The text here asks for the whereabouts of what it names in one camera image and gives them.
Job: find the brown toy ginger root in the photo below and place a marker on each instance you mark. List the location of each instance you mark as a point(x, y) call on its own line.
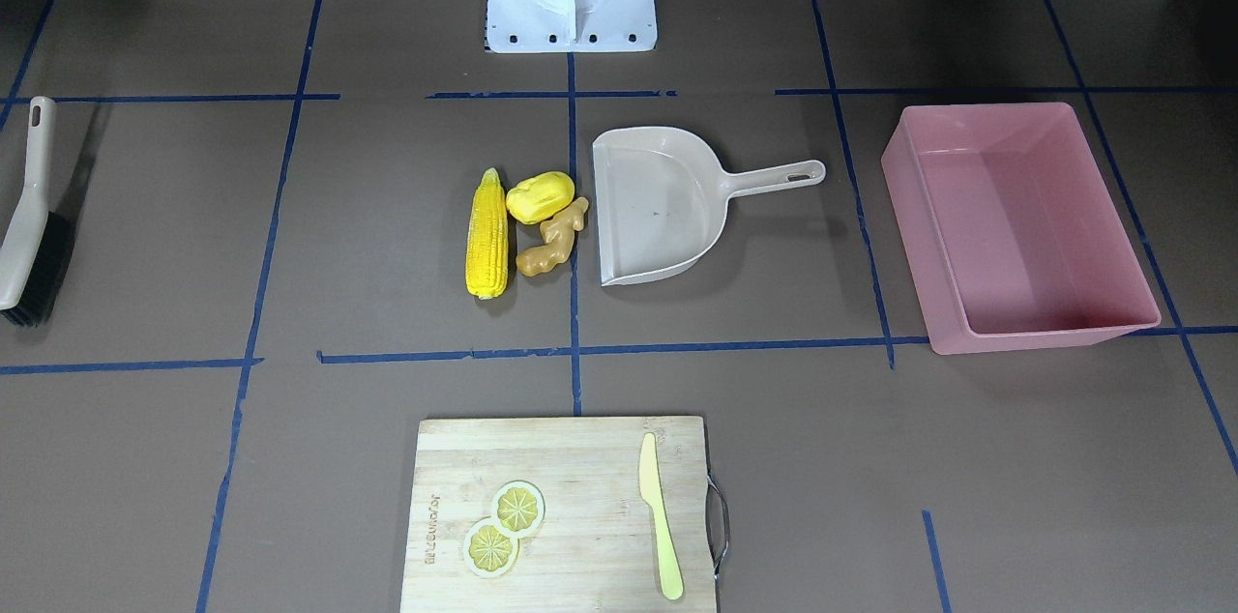
point(559, 237)

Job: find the yellow toy potato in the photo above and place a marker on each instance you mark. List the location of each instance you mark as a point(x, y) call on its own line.
point(538, 198)

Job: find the yellow toy corn cob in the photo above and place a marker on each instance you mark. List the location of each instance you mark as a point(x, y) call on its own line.
point(486, 262)

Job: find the beige hand brush black bristles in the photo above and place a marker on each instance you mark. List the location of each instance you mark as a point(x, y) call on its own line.
point(37, 245)

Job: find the pink plastic bin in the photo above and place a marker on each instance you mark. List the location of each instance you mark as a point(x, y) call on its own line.
point(1012, 238)

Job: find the yellow plastic toy knife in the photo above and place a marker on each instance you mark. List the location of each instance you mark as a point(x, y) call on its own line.
point(670, 579)

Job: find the upper toy lemon slice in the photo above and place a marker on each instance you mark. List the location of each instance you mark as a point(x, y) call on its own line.
point(518, 509)

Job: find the toy lemon slice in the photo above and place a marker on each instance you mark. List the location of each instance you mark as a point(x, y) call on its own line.
point(518, 509)
point(487, 551)

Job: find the wooden cutting board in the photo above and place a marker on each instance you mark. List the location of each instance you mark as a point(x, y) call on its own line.
point(594, 551)

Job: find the lower toy lemon slice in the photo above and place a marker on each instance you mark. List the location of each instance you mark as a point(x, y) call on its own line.
point(487, 551)

